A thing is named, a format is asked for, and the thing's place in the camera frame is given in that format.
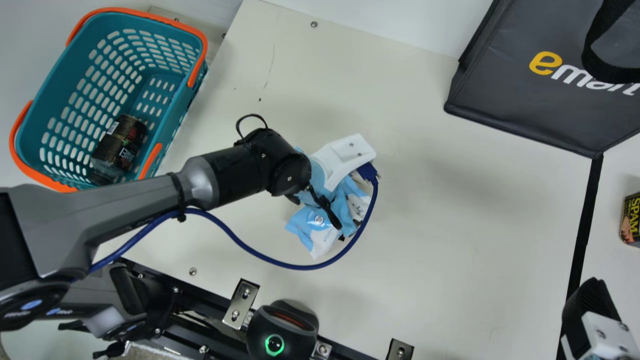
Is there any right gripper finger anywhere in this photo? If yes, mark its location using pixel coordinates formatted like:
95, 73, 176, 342
560, 277, 640, 360

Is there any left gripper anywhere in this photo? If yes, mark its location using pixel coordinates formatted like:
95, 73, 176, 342
295, 147, 374, 232

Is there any blue white wet wipes pack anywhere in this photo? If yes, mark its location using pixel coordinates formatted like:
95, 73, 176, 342
284, 172, 375, 260

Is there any teal shopping basket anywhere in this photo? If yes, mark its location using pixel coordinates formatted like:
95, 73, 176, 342
8, 7, 209, 193

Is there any black strip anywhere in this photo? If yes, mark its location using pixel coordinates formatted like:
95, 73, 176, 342
556, 154, 605, 360

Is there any rectangular tin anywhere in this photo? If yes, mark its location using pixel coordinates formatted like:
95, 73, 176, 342
620, 191, 640, 248

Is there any black device with green light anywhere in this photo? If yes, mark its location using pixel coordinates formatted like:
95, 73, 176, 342
246, 300, 320, 360

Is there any dark coffee bottle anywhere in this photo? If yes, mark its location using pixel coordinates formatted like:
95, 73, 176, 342
90, 114, 149, 186

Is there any blue cable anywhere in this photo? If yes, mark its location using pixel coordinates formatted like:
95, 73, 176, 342
89, 162, 380, 274

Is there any dark grey bag with straps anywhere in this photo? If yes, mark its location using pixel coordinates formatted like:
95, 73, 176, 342
444, 0, 640, 159

